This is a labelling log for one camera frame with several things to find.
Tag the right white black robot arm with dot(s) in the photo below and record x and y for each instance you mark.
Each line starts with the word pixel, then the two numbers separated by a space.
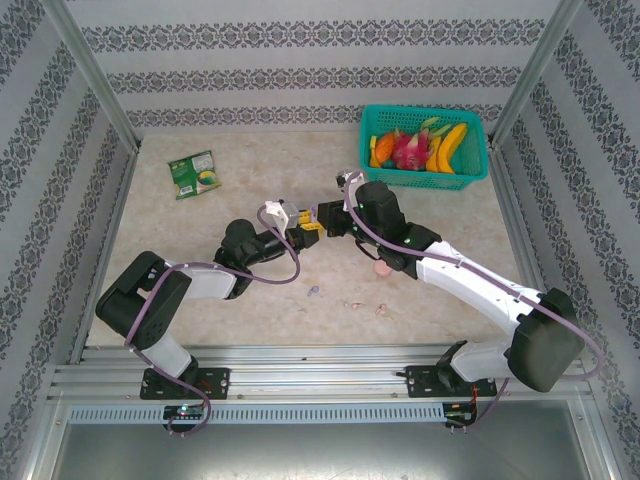
pixel 475 285

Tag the aluminium mounting rail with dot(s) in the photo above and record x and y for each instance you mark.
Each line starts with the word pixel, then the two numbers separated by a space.
pixel 320 375

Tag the aluminium frame post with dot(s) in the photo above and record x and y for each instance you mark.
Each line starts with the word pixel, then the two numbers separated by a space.
pixel 92 70
pixel 536 70

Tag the pink earbud charging case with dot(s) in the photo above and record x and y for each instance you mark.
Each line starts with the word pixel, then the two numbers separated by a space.
pixel 382 271

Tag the aluminium side rail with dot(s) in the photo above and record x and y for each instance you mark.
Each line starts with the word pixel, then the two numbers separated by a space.
pixel 522 240
pixel 121 200

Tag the pink dragon fruit toy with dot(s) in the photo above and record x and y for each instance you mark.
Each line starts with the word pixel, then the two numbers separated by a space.
pixel 410 150

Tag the right aluminium side rail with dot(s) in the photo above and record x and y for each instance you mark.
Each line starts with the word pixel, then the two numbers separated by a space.
pixel 522 240

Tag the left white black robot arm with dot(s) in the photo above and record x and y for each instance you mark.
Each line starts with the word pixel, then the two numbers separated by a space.
pixel 200 280

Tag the grey metal panel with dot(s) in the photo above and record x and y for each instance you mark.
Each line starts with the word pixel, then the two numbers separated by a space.
pixel 320 455

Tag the teal plastic basket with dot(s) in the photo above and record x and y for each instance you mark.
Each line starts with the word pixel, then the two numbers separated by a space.
pixel 415 182

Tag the left aluminium side rail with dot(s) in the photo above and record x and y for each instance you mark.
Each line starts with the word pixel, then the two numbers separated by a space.
pixel 121 200

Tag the green snack packet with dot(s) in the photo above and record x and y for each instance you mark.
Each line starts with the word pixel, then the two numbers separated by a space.
pixel 192 172

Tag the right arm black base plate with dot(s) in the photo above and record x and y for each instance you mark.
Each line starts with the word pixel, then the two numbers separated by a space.
pixel 417 382

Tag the orange fruit toy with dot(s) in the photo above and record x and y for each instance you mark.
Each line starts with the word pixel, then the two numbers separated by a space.
pixel 384 148

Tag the right aluminium frame post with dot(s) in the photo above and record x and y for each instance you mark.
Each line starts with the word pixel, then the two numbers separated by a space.
pixel 536 70

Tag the yellow fruit slice toy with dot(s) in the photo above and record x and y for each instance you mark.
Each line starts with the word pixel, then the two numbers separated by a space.
pixel 372 147

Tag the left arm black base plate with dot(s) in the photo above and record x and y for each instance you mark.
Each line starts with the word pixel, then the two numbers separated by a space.
pixel 217 382

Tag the yellow banana toy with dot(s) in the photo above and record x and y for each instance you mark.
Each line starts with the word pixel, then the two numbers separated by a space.
pixel 450 145

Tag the left aluminium frame post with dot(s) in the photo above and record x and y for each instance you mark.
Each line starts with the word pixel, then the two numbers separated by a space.
pixel 92 70

